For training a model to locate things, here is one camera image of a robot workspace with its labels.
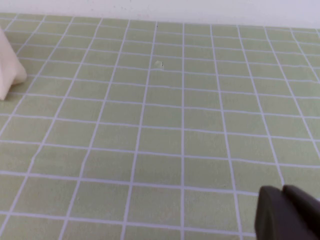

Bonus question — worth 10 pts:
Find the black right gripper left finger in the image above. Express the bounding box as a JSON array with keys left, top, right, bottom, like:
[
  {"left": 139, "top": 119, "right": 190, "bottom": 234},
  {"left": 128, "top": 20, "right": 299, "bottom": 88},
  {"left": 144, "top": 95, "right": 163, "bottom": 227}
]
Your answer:
[{"left": 254, "top": 185, "right": 313, "bottom": 240}]

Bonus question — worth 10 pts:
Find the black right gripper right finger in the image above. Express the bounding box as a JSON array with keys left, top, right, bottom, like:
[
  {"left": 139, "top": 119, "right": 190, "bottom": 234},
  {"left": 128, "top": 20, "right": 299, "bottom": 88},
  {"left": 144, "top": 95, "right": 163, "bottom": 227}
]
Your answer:
[{"left": 281, "top": 184, "right": 320, "bottom": 240}]

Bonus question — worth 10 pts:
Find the cream fabric pencil case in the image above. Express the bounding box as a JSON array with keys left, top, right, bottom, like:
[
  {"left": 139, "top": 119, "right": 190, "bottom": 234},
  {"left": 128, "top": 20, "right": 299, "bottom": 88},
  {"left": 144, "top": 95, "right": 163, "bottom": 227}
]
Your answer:
[{"left": 0, "top": 26, "right": 28, "bottom": 101}]

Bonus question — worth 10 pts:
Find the green grid table mat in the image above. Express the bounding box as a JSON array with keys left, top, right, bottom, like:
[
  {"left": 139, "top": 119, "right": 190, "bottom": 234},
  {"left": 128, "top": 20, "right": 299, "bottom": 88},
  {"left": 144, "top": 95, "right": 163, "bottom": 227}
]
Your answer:
[{"left": 0, "top": 12, "right": 320, "bottom": 240}]

